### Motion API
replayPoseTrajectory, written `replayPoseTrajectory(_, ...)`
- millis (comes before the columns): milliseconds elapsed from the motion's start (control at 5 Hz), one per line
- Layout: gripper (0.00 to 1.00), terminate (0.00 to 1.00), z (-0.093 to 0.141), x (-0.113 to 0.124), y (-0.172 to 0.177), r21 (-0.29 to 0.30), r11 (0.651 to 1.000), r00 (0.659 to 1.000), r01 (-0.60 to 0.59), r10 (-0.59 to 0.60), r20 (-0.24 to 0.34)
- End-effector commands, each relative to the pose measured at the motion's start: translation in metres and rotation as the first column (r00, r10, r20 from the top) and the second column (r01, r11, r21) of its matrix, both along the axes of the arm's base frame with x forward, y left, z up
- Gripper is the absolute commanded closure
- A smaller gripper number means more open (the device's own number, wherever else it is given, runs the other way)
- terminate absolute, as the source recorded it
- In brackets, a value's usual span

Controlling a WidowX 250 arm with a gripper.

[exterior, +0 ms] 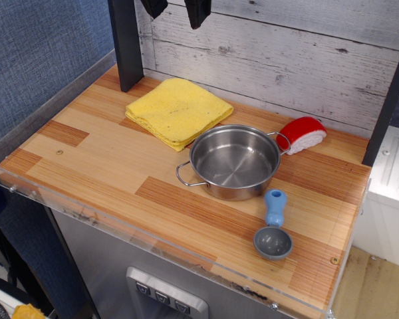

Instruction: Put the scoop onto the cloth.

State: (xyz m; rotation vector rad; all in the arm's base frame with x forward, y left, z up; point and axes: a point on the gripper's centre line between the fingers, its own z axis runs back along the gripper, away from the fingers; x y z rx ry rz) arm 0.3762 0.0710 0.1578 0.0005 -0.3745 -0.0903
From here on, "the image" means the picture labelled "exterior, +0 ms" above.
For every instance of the stainless steel pot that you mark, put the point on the stainless steel pot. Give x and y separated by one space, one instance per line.
236 162

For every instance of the yellow folded cloth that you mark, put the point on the yellow folded cloth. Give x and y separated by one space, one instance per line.
177 111

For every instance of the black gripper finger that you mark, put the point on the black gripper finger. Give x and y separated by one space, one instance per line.
154 7
198 11

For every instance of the silver button control panel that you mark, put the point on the silver button control panel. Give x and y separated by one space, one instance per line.
150 294

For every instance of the dark vertical post left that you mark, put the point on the dark vertical post left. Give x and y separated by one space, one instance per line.
126 42

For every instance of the blue and grey scoop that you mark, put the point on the blue and grey scoop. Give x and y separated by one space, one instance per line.
271 241

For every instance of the yellow black object bottom left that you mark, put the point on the yellow black object bottom left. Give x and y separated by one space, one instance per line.
27 311

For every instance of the clear acrylic edge guard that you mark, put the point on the clear acrylic edge guard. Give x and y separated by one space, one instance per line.
139 199

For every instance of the white appliance at right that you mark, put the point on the white appliance at right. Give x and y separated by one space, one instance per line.
377 228

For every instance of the stainless steel cabinet front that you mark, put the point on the stainless steel cabinet front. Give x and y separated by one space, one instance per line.
103 258

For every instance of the red and white toy sushi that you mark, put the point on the red and white toy sushi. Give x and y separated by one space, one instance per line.
301 134

